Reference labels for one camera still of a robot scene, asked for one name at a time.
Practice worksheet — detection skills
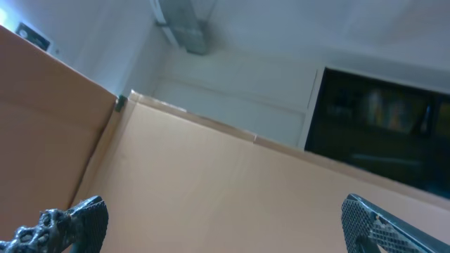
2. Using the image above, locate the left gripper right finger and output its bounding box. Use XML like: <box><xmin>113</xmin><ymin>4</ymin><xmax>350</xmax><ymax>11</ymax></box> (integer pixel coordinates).
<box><xmin>341</xmin><ymin>194</ymin><xmax>449</xmax><ymax>253</ymax></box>

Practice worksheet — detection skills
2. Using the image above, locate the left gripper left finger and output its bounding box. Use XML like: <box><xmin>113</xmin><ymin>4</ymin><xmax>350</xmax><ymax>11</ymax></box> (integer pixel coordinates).
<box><xmin>1</xmin><ymin>195</ymin><xmax>109</xmax><ymax>253</ymax></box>

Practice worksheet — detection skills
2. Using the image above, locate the grey ceiling fixture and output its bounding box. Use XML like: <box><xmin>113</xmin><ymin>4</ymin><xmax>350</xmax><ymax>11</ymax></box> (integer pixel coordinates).
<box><xmin>150</xmin><ymin>0</ymin><xmax>217</xmax><ymax>55</ymax></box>

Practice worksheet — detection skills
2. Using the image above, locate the black wall sign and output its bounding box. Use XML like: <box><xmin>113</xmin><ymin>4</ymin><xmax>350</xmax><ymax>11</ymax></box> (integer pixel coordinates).
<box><xmin>15</xmin><ymin>22</ymin><xmax>51</xmax><ymax>51</ymax></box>

